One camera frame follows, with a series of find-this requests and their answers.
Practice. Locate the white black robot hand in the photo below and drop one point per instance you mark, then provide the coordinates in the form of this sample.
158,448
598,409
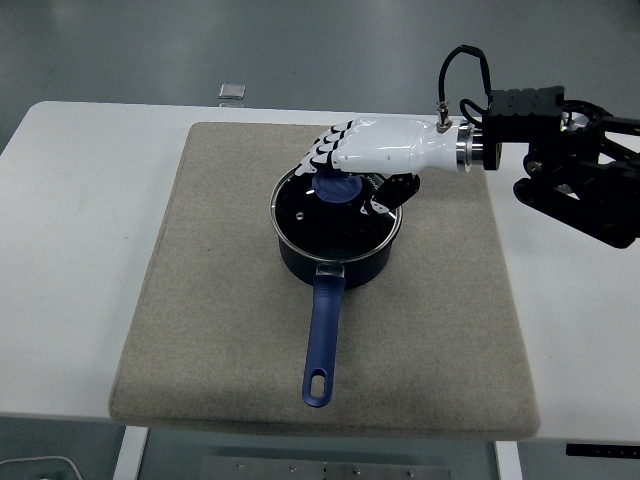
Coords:
390,145

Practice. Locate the glass pot lid blue knob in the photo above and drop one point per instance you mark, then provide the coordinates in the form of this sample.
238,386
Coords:
325,230

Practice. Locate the small silver floor plate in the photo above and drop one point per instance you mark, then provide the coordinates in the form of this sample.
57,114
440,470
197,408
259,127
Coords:
231,91

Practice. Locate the beige fabric mat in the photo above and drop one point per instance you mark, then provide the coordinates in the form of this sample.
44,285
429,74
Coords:
200,300

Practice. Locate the grey metal plate with screws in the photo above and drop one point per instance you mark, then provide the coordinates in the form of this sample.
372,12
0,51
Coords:
325,470

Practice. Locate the white table leg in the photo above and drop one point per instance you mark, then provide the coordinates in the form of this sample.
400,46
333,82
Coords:
131,455
509,462

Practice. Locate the black table control panel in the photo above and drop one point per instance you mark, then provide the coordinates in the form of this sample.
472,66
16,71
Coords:
600,450

